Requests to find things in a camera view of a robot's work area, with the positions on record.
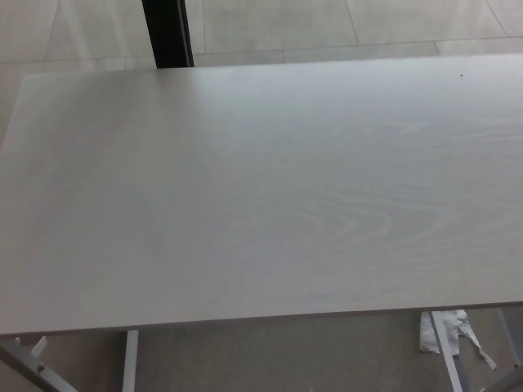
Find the gray diagonal frame bar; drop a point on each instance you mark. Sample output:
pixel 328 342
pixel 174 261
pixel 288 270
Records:
pixel 34 372

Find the white slanted table leg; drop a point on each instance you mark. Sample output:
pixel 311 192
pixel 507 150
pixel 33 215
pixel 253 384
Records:
pixel 445 353

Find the black vertical door frame post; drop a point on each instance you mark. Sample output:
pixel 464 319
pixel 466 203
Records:
pixel 167 32

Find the crumpled white paper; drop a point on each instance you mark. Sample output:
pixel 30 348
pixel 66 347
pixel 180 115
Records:
pixel 428 337

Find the white table frame bracket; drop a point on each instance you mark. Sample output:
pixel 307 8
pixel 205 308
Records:
pixel 33 350

